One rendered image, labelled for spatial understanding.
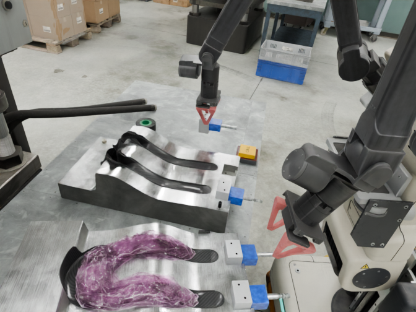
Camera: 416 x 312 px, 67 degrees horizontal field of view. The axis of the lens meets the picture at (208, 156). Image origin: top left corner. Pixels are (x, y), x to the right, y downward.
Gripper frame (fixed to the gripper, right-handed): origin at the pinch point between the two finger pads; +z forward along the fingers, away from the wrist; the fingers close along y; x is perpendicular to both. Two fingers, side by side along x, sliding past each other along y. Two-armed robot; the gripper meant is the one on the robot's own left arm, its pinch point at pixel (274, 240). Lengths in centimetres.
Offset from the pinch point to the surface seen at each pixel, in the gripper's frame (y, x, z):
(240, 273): -1.1, 1.9, 14.7
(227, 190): -22.3, -3.1, 10.3
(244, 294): 5.3, 0.7, 12.3
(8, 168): -41, -61, 53
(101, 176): -24.5, -34.2, 25.1
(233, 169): -37.0, 1.8, 12.6
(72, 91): -257, -83, 153
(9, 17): -75, -83, 21
